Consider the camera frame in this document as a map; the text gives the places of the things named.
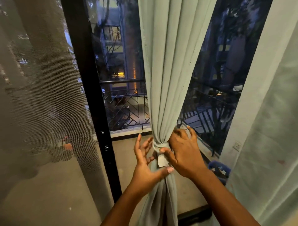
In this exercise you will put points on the person's left forearm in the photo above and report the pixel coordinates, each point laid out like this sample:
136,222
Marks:
123,207

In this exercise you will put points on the black sliding door frame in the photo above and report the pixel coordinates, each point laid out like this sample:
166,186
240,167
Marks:
90,93

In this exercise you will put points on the person's right little finger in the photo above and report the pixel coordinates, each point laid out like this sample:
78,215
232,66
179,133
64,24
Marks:
192,134

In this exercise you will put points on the person's right hand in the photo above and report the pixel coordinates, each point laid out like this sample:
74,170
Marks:
185,156

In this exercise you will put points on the pale green sheer curtain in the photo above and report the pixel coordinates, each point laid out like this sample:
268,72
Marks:
267,144

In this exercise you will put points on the light green gathered curtain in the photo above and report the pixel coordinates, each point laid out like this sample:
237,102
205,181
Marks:
172,69

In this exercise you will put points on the person's right thumb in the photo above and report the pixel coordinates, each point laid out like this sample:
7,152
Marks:
166,152

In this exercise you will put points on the orange flower pot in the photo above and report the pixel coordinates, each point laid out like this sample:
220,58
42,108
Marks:
68,146

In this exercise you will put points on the blue plastic basket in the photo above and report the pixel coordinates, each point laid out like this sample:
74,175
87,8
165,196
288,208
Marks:
220,168

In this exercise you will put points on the person's left thumb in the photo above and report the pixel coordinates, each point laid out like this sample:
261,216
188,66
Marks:
164,171

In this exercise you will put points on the white curtain tie-back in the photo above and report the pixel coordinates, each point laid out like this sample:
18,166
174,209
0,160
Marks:
162,160

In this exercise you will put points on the grey mesh screen door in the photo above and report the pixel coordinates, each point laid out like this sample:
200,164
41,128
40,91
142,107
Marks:
46,93

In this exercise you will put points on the neighbouring building with lit windows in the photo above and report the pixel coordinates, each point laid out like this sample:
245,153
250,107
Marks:
116,58

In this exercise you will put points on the black metal balcony railing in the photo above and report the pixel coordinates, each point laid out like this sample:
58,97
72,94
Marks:
125,109

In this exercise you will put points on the person's left hand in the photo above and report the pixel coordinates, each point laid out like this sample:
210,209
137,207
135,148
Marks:
142,172

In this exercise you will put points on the person's right forearm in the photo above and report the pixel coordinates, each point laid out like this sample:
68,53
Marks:
221,198

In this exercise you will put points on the white wall socket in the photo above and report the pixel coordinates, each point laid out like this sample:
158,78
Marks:
237,146

